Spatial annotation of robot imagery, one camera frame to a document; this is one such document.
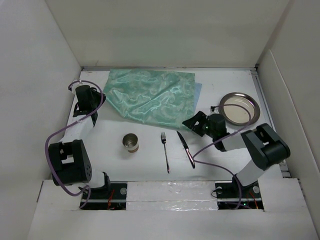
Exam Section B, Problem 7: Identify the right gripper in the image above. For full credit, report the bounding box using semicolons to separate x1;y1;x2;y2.
183;110;216;139

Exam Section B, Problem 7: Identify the silver fork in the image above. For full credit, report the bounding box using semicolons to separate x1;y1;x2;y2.
160;132;171;174

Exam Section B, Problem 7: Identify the green patterned cloth placemat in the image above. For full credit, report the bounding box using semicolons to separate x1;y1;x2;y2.
103;69;202;130

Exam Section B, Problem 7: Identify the metal plate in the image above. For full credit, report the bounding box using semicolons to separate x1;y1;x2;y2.
218;92;261;126

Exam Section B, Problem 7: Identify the metal cup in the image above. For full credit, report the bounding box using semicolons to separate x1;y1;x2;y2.
122;133;139;153

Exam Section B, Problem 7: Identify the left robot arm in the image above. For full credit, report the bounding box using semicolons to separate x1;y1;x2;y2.
47;85;112;199

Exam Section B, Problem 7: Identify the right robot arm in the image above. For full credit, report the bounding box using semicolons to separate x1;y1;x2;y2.
182;111;291;198

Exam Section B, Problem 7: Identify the silver table knife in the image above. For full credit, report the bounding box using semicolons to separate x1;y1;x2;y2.
177;131;196;169

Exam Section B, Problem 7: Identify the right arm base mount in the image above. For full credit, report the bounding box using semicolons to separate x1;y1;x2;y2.
211;181;264;210

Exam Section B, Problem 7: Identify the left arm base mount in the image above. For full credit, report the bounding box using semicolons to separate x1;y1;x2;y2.
81;181;128;211

